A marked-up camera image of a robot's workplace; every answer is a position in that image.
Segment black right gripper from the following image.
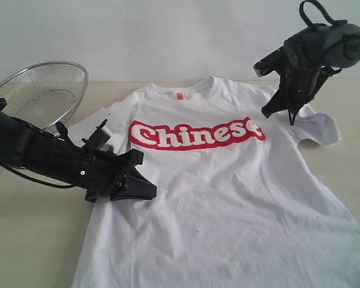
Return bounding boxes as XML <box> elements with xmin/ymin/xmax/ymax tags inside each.
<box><xmin>261</xmin><ymin>86</ymin><xmax>315</xmax><ymax>119</ymax></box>

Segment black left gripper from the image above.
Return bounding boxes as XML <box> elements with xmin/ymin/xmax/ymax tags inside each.
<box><xmin>80</xmin><ymin>149</ymin><xmax>157</xmax><ymax>202</ymax></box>

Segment white t-shirt red lettering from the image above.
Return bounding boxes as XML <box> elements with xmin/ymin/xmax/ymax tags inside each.
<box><xmin>68</xmin><ymin>76</ymin><xmax>360</xmax><ymax>287</ymax></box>

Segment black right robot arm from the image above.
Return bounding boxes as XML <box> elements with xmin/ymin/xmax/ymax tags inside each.
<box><xmin>254</xmin><ymin>20</ymin><xmax>360</xmax><ymax>121</ymax></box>

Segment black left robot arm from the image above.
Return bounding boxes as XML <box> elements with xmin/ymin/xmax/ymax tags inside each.
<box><xmin>0</xmin><ymin>107</ymin><xmax>157</xmax><ymax>203</ymax></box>

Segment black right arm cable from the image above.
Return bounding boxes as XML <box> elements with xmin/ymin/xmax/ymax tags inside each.
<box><xmin>284</xmin><ymin>0</ymin><xmax>358</xmax><ymax>126</ymax></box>

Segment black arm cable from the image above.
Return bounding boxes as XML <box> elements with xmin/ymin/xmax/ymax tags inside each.
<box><xmin>0</xmin><ymin>97</ymin><xmax>88</xmax><ymax>190</ymax></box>
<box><xmin>284</xmin><ymin>0</ymin><xmax>358</xmax><ymax>126</ymax></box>

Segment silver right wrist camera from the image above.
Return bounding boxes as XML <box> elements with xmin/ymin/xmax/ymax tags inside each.
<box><xmin>253</xmin><ymin>47</ymin><xmax>286</xmax><ymax>77</ymax></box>

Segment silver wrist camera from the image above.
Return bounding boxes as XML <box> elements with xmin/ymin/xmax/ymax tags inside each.
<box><xmin>82</xmin><ymin>119</ymin><xmax>113</xmax><ymax>155</ymax></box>
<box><xmin>253</xmin><ymin>47</ymin><xmax>286</xmax><ymax>77</ymax></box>

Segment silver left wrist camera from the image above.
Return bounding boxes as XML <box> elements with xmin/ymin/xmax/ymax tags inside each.
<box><xmin>82</xmin><ymin>119</ymin><xmax>113</xmax><ymax>155</ymax></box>

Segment metal wire mesh basket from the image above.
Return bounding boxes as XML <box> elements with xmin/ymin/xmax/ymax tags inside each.
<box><xmin>0</xmin><ymin>61</ymin><xmax>89</xmax><ymax>134</ymax></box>

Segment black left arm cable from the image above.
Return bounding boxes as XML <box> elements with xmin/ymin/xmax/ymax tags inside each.
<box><xmin>0</xmin><ymin>97</ymin><xmax>88</xmax><ymax>190</ymax></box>

